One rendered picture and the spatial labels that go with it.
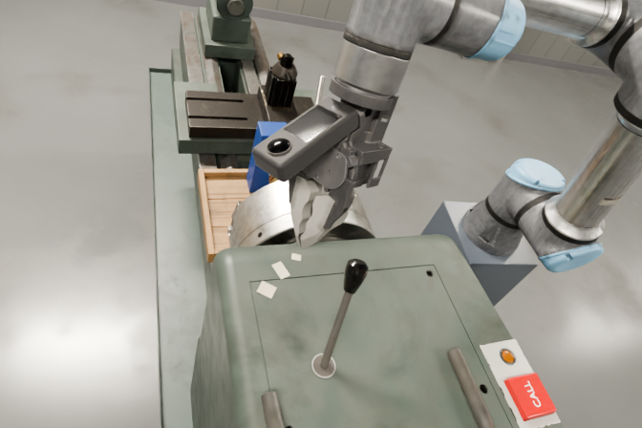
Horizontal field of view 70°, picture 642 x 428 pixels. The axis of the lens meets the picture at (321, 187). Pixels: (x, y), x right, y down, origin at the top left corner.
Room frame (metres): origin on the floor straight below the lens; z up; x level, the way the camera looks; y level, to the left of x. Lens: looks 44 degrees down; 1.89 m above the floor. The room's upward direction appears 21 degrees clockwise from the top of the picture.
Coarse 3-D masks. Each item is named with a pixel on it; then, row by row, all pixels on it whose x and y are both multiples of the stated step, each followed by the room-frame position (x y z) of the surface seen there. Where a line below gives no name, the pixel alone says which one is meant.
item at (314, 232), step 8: (320, 200) 0.37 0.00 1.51; (328, 200) 0.37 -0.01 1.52; (320, 208) 0.36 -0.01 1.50; (328, 208) 0.36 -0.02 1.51; (312, 216) 0.36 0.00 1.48; (320, 216) 0.36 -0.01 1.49; (344, 216) 0.40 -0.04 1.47; (312, 224) 0.36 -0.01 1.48; (320, 224) 0.36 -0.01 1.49; (336, 224) 0.39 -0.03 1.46; (304, 232) 0.36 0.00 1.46; (312, 232) 0.35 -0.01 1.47; (320, 232) 0.35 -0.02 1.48; (304, 240) 0.35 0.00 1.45; (312, 240) 0.35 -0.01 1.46
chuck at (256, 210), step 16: (256, 192) 0.64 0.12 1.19; (272, 192) 0.63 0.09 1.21; (288, 192) 0.63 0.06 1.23; (240, 208) 0.61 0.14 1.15; (256, 208) 0.60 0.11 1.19; (272, 208) 0.60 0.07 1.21; (288, 208) 0.60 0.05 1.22; (352, 208) 0.66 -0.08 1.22; (240, 224) 0.58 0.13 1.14; (256, 224) 0.57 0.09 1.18; (240, 240) 0.55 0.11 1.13
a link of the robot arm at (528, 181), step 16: (528, 160) 0.91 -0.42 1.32; (512, 176) 0.86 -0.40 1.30; (528, 176) 0.84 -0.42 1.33; (544, 176) 0.86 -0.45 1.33; (560, 176) 0.88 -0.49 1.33; (496, 192) 0.87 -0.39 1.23; (512, 192) 0.84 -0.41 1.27; (528, 192) 0.82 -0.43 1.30; (544, 192) 0.82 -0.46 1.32; (560, 192) 0.84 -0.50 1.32; (496, 208) 0.84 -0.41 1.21; (512, 208) 0.82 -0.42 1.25; (528, 208) 0.79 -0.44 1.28; (512, 224) 0.82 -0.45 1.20
